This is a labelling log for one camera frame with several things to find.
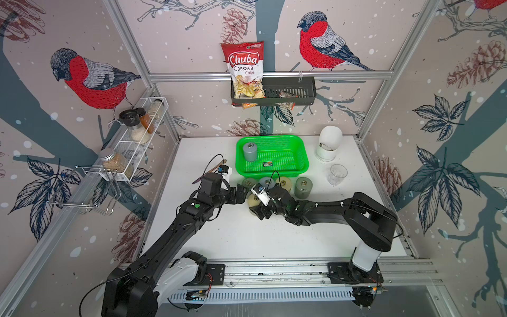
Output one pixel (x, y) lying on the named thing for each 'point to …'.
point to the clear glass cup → (337, 174)
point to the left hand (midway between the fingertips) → (242, 185)
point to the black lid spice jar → (136, 132)
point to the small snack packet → (290, 105)
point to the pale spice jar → (156, 109)
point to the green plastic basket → (278, 156)
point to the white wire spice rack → (131, 150)
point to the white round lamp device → (330, 139)
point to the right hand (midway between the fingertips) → (255, 200)
